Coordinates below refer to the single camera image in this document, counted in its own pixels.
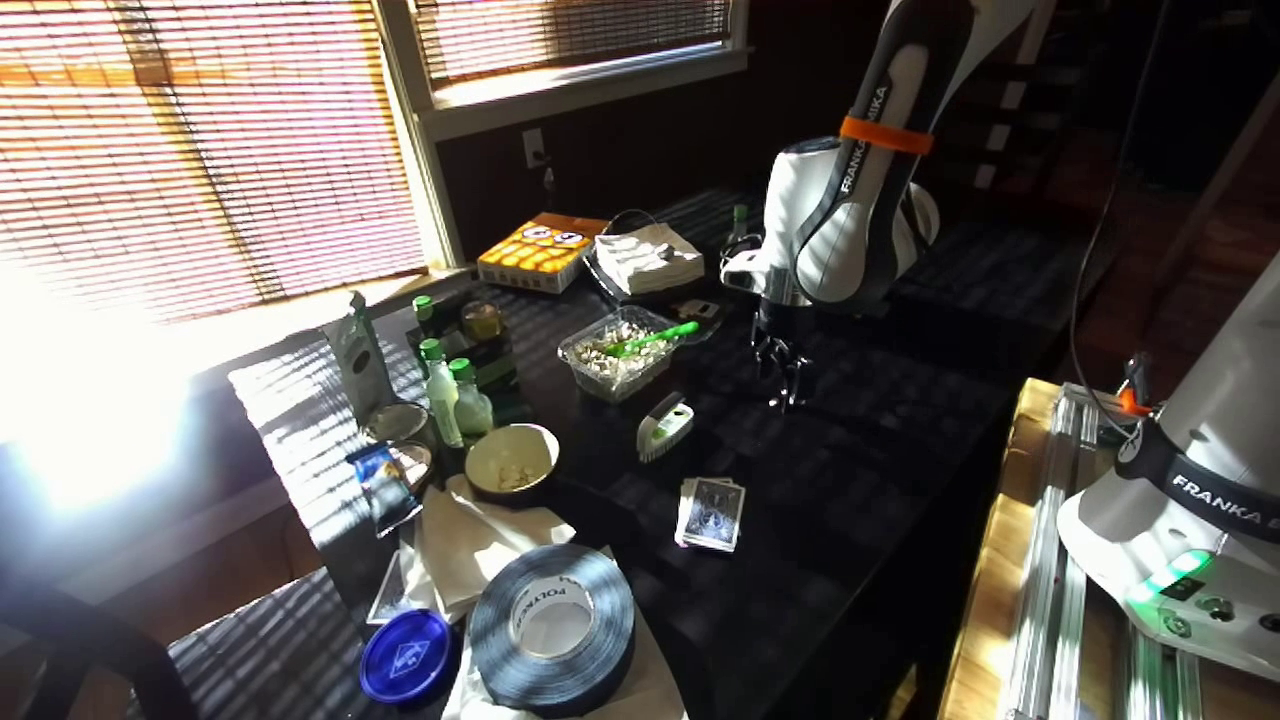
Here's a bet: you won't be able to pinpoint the yellow round tin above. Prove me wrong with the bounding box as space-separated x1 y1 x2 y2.
460 301 507 346

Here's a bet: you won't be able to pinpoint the black cable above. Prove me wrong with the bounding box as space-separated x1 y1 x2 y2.
1061 0 1186 417

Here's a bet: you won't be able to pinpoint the bright green plastic tool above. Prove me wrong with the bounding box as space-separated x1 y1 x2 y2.
596 317 704 360

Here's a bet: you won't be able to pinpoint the clear plastic seed container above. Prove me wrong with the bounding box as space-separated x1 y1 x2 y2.
553 301 686 405

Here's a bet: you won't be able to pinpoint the dark green margarita box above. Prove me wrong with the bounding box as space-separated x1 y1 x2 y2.
405 292 531 428

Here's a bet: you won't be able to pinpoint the clear plastic wrapper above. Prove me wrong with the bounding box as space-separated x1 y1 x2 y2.
365 536 454 629

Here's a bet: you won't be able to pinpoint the white flat box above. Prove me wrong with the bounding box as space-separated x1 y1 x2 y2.
583 215 711 301

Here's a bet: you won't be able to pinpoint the orange cable clamp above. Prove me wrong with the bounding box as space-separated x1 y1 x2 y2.
1115 348 1159 424

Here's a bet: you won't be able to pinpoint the aluminium rails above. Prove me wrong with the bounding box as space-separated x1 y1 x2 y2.
1005 389 1203 720

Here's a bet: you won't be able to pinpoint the white paper napkin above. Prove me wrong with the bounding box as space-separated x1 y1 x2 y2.
396 475 583 626

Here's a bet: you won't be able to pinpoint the orange strap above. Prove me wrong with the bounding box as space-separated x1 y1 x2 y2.
837 113 941 162

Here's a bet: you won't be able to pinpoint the white window frame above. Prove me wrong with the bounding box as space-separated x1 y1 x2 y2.
367 0 758 281

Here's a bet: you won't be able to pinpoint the large window blind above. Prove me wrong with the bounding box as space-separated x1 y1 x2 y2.
0 0 434 331

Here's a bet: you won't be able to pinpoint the small clear bottle green cap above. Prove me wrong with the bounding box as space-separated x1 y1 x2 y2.
725 201 758 259

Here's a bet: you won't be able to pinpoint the grey plate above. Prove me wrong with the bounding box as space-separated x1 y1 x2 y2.
466 540 641 713

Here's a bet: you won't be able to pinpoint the blue round plastic lid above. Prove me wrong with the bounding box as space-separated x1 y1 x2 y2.
355 607 466 708

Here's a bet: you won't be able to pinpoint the white round bowl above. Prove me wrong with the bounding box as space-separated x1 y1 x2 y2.
460 422 565 509

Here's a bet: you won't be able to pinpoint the blue foil packet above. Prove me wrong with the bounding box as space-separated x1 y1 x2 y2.
345 441 434 540

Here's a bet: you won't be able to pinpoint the yellow cardboard box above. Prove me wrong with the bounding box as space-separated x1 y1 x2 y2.
471 210 614 301

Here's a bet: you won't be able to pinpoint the small window blind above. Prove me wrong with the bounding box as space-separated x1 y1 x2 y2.
405 0 740 92

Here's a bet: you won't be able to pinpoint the dark curved chair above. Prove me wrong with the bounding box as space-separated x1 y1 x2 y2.
0 573 205 720

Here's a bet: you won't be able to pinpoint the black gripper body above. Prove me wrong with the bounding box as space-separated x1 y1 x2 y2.
743 303 817 382

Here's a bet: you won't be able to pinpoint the round foil topped can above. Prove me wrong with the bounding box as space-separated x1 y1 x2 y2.
365 396 434 454

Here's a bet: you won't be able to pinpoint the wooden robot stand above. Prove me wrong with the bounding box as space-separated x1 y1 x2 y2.
936 377 1280 720

